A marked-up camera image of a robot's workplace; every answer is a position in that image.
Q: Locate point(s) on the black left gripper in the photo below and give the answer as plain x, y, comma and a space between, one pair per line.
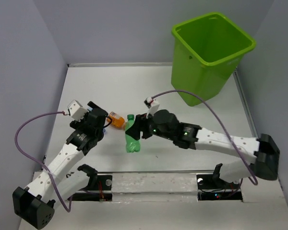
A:
78, 125

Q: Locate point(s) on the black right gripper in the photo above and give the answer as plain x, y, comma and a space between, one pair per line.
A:
135, 128

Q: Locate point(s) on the green plastic bottle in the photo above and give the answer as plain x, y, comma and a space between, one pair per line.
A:
131, 137

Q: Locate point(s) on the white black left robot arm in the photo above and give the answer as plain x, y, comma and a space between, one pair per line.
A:
36, 202

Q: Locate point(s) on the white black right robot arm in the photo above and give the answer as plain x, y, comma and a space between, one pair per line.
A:
257, 157

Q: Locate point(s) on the green plastic bin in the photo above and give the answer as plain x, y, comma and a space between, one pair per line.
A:
207, 50

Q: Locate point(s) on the orange juice bottle yellow cap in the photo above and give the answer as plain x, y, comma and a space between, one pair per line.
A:
116, 120

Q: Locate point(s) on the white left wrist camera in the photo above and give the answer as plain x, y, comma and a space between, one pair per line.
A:
75, 110

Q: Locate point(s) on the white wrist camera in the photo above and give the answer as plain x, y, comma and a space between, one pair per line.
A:
75, 110
152, 105

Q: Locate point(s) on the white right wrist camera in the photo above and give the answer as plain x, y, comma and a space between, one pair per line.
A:
152, 105

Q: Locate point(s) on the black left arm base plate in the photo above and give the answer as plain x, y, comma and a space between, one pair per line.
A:
98, 189

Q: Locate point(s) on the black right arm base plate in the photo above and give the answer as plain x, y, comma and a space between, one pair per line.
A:
209, 190

